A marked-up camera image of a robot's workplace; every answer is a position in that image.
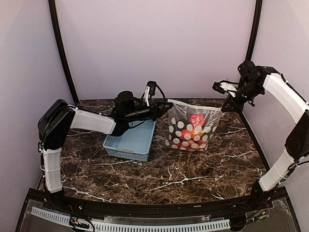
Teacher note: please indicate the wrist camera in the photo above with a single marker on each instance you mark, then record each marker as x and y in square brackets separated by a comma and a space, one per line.
[150, 91]
[225, 86]

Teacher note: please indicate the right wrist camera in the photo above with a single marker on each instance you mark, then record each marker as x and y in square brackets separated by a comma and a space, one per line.
[225, 86]

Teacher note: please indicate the grey slotted cable duct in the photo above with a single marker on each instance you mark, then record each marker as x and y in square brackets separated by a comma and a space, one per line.
[134, 224]

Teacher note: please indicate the right black frame post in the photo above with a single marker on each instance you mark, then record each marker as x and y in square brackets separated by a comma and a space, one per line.
[254, 29]

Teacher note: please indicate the black frame post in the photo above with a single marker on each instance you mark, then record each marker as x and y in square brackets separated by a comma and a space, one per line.
[254, 29]
[61, 50]

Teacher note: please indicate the black front rail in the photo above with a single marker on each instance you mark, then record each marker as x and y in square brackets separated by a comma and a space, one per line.
[94, 209]

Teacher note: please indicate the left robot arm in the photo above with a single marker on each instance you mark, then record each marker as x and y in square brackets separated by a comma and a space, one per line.
[61, 117]

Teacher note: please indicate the left black frame post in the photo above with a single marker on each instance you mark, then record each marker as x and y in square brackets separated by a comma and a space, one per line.
[61, 50]

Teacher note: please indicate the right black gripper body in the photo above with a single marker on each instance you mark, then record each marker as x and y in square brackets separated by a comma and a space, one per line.
[240, 105]

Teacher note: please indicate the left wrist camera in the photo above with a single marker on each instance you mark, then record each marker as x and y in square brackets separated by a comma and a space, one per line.
[150, 91]

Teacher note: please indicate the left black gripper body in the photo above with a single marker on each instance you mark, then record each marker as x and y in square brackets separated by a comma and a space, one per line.
[154, 110]

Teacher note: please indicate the red wrinkled toy ball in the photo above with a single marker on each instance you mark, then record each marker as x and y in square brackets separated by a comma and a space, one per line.
[197, 120]

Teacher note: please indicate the polka dot zip bag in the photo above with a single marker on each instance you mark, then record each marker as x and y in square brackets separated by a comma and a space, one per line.
[179, 119]

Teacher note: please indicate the light blue plastic basket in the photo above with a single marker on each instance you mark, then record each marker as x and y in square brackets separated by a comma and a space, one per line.
[134, 144]

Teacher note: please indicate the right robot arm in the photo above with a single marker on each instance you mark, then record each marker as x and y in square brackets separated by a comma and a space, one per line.
[260, 80]

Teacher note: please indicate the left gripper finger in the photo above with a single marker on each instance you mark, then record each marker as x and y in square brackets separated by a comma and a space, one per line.
[160, 111]
[165, 105]

